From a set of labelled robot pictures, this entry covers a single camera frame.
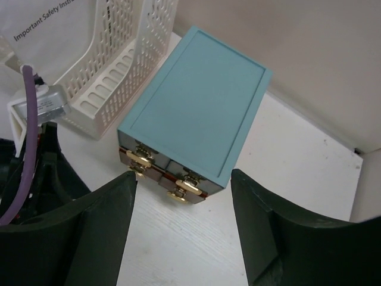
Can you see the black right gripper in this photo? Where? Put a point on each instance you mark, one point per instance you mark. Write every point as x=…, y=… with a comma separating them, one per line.
x=63, y=234

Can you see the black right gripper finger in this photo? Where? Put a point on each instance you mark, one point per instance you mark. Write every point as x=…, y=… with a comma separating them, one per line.
x=285, y=244

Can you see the white instruction booklet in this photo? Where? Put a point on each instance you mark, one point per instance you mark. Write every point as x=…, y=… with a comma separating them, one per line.
x=50, y=36

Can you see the teal orange drawer box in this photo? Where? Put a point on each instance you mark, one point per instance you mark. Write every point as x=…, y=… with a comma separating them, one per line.
x=187, y=129

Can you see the white plastic file organizer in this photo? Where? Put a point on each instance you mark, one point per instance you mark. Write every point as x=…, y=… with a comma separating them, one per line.
x=129, y=42

